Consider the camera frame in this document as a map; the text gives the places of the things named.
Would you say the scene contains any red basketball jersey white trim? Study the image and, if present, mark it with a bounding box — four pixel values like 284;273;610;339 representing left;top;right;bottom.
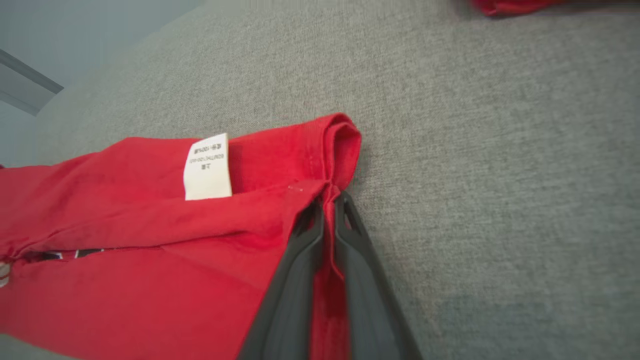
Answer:
0;113;362;360

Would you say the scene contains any grey metal double partition post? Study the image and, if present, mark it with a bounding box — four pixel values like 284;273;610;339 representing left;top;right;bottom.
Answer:
0;47;64;117

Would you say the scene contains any red shorts number 23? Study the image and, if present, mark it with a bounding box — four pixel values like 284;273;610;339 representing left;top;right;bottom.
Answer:
470;0;571;17

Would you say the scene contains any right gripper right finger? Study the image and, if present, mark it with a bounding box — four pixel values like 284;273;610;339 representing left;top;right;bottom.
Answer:
333;191;424;360

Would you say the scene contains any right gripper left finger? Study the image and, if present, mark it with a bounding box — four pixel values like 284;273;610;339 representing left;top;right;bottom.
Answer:
236;196;326;360

